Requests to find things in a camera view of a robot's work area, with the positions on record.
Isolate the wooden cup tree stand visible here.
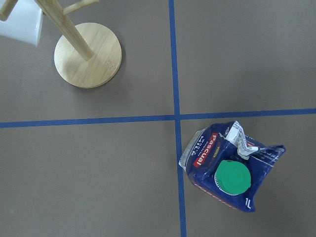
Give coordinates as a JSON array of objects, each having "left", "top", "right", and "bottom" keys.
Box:
[{"left": 0, "top": 0, "right": 123, "bottom": 89}]

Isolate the white plastic cup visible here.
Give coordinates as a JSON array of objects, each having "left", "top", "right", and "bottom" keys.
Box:
[{"left": 0, "top": 0, "right": 43, "bottom": 46}]

